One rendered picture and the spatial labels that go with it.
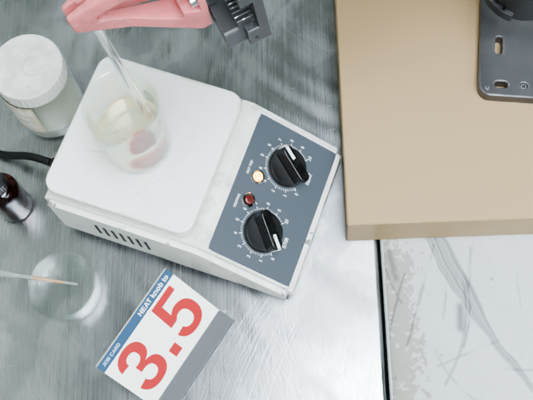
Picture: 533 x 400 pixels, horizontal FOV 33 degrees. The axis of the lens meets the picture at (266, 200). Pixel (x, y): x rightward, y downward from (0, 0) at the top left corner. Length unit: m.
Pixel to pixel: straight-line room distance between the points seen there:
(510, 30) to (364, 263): 0.22
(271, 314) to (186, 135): 0.16
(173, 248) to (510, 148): 0.27
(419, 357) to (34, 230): 0.33
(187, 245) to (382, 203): 0.15
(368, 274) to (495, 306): 0.10
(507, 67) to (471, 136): 0.06
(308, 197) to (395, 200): 0.07
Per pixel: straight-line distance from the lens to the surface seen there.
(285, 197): 0.71
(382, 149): 0.73
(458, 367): 0.73
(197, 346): 0.73
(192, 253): 0.68
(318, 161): 0.73
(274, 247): 0.68
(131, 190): 0.68
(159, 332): 0.71
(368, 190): 0.72
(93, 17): 0.52
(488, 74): 0.75
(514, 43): 0.77
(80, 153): 0.70
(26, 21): 0.87
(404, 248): 0.75
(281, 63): 0.81
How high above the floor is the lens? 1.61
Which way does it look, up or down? 70 degrees down
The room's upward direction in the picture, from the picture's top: 10 degrees counter-clockwise
